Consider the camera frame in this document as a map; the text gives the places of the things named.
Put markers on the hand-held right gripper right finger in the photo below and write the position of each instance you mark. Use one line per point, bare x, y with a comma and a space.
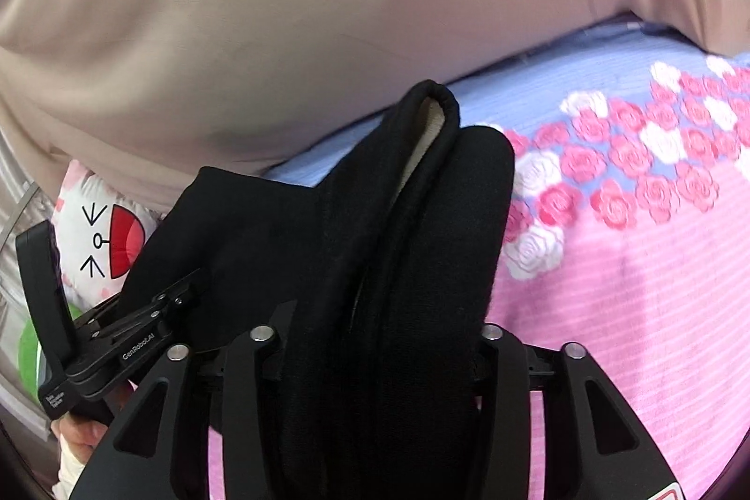
507, 394

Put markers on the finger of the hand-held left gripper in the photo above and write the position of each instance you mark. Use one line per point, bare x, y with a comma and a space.
158, 301

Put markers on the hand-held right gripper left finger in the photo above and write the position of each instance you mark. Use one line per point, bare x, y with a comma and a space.
252, 394

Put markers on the black pants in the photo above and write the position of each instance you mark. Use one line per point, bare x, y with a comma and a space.
410, 242

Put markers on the person's left hand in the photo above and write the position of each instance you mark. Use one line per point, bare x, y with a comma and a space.
79, 432

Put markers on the white cartoon face pillow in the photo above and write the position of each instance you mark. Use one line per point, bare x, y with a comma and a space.
88, 242

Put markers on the green plush toy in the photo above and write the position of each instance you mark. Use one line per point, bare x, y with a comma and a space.
29, 353

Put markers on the pink floral blanket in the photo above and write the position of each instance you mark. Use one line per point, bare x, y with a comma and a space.
615, 301

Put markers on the beige quilt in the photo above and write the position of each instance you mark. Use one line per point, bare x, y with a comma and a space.
263, 8

